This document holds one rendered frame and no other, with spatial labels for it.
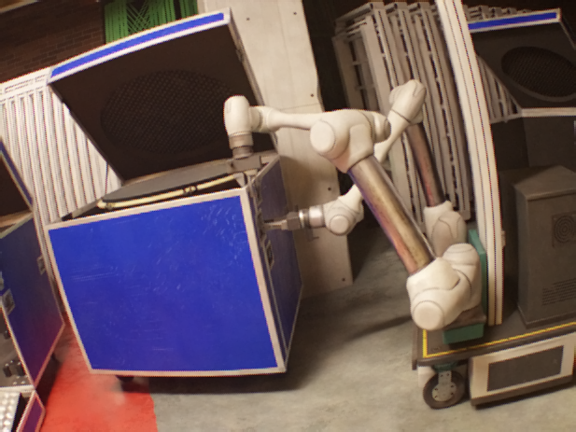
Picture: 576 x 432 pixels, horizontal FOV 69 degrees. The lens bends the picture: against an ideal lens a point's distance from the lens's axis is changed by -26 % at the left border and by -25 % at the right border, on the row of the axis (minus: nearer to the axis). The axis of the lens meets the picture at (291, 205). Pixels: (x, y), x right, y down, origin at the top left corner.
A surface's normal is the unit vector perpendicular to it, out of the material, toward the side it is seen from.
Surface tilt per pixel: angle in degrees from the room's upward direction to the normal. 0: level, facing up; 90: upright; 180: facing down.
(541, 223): 90
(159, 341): 90
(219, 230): 90
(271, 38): 90
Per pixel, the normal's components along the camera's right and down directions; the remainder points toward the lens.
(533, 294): -0.20, 0.21
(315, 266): 0.29, 0.12
